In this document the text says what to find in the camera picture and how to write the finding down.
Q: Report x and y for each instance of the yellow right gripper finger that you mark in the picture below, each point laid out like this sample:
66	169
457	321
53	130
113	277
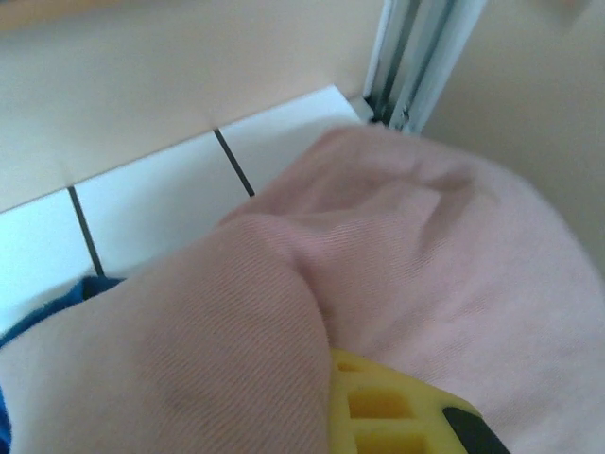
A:
378	425

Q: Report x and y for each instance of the aluminium corner post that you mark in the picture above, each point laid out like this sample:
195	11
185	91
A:
420	61

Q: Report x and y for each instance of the pink t-shirt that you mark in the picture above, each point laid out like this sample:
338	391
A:
378	246

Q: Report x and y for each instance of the blue folded t-shirt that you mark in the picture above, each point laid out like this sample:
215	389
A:
42	312

